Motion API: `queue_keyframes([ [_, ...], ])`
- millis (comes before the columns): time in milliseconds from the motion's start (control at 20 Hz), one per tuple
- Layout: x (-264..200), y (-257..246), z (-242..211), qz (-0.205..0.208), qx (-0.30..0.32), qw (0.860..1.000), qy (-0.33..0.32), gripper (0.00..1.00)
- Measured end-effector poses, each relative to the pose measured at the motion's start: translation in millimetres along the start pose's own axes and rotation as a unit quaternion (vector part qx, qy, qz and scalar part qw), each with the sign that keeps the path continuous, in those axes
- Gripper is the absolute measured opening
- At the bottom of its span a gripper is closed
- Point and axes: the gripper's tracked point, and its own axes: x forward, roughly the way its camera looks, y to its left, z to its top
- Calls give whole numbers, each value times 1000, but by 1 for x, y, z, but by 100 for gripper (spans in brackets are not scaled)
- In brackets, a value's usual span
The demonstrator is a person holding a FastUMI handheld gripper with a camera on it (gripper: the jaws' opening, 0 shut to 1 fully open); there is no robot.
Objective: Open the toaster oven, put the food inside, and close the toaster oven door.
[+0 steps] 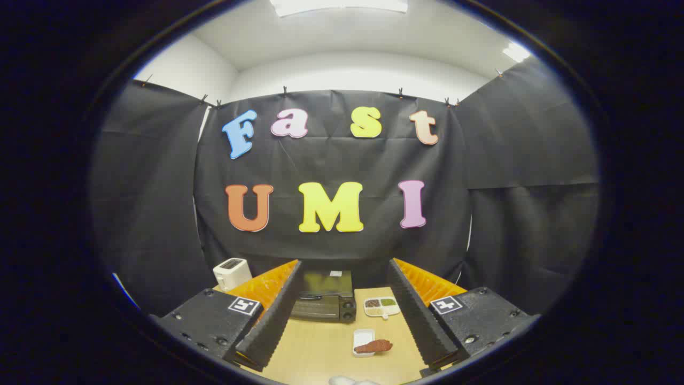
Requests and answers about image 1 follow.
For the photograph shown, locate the reddish-brown meat slice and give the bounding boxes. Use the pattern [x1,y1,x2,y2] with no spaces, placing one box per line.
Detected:
[354,339,394,354]

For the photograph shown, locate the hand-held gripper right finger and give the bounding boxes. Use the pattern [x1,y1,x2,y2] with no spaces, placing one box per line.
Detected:
[387,258,536,371]

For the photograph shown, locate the large ceiling light panel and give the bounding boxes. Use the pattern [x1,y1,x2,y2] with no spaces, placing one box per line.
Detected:
[270,0,409,17]

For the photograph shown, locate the white rectangular tray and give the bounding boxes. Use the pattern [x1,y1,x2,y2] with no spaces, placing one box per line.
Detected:
[353,329,377,357]

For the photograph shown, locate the white bread toaster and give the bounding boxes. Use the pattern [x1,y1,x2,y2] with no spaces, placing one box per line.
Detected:
[213,258,253,292]

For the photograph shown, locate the small ceiling light panel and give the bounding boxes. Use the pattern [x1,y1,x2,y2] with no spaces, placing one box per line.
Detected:
[502,42,532,63]

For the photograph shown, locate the black toaster oven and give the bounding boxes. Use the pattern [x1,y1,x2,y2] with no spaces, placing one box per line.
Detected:
[289,269,357,323]

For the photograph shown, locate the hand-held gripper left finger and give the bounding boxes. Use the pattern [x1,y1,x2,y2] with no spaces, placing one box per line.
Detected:
[155,259,304,372]

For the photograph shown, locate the white divided dish with grains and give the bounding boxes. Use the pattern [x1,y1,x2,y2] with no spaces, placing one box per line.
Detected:
[364,297,401,320]

